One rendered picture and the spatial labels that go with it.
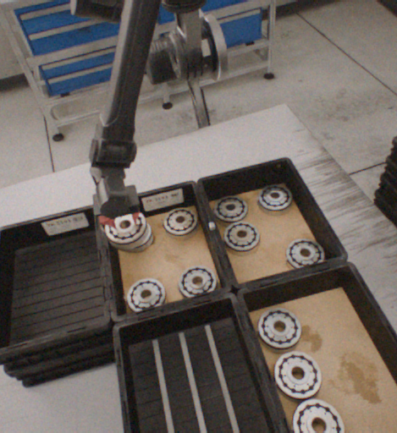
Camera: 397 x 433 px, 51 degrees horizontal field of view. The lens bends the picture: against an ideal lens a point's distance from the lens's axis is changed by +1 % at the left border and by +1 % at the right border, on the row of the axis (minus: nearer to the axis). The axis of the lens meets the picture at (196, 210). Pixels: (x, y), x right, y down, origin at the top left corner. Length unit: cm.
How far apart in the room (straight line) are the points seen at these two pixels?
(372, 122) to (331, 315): 208
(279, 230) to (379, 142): 173
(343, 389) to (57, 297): 76
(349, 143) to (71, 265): 204
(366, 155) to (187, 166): 143
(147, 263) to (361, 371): 61
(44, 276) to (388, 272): 101
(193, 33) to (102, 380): 102
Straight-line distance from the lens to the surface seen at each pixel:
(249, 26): 315
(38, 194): 172
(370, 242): 143
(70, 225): 130
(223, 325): 109
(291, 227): 125
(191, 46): 135
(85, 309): 118
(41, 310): 123
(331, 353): 108
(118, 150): 83
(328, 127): 294
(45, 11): 276
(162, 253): 122
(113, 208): 84
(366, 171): 267
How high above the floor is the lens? 181
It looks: 49 degrees down
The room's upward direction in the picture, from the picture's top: 9 degrees counter-clockwise
